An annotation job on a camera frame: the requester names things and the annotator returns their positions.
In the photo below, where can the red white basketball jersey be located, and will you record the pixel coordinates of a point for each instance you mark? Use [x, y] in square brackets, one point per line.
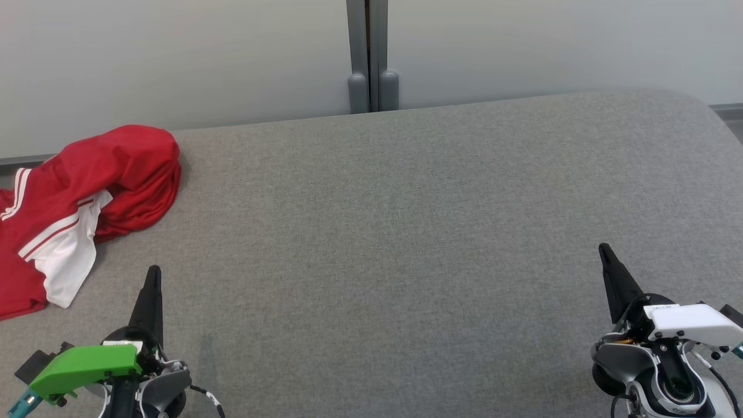
[133, 168]

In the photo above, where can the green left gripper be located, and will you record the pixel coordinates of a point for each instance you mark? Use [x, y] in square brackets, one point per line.
[87, 366]

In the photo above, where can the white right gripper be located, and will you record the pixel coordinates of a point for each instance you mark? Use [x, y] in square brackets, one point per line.
[691, 325]

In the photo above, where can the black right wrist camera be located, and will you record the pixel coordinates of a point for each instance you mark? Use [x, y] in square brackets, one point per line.
[734, 315]

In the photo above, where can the grey partition frame post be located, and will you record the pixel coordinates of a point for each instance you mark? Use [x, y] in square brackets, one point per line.
[384, 46]
[357, 46]

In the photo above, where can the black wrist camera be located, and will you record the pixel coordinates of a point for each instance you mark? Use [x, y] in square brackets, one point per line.
[734, 315]
[40, 363]

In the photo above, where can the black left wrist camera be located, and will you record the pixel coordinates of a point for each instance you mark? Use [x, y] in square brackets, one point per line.
[40, 363]

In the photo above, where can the grey fabric sofa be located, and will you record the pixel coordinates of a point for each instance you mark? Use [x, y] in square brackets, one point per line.
[377, 232]

